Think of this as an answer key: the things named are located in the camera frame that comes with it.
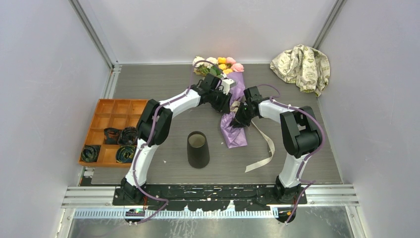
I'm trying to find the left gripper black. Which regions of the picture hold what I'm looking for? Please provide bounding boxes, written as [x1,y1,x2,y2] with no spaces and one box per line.
[209,88,232,114]

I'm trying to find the purple flower bouquet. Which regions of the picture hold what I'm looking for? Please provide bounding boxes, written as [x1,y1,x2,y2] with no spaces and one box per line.
[192,56,248,149]

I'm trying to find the cream ribbon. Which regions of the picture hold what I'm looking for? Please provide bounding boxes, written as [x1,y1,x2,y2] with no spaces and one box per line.
[244,121,275,174]

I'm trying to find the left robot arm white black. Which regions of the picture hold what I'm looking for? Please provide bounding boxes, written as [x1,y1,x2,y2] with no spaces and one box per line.
[120,74,236,205]

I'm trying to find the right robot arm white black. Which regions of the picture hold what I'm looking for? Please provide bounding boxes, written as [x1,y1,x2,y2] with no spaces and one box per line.
[230,86,324,204]

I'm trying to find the dark cylindrical vase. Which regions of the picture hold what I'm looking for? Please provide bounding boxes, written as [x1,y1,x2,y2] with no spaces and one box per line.
[187,131,210,169]

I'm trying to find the patterned cream cloth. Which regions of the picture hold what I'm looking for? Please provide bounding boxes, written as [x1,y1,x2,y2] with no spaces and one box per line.
[269,44,330,97]

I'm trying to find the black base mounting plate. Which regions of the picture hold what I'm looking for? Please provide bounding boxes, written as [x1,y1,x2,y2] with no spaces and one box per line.
[112,184,307,211]

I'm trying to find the rolled dark fabric upper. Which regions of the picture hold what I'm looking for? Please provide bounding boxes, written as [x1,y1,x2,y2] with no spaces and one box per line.
[117,126,138,146]

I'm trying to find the rolled dark fabric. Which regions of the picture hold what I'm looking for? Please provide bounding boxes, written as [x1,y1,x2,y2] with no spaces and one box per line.
[81,145,101,163]
[117,126,138,146]
[115,145,136,164]
[104,127,121,145]

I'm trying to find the rolled dark fabric lower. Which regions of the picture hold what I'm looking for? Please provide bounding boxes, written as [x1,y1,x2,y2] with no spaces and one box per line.
[115,145,136,164]

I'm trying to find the rolled dark fabric middle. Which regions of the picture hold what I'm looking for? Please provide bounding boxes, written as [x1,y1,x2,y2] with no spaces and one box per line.
[104,127,121,145]

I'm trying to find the orange compartment tray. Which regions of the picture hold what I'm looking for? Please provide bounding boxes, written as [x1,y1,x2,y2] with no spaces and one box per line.
[78,99,148,168]

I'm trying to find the rolled dark fabric left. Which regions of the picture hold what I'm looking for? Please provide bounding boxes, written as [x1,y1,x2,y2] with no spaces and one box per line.
[81,145,101,163]

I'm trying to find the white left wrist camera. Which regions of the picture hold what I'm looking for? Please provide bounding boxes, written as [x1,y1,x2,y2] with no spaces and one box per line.
[221,78,236,95]

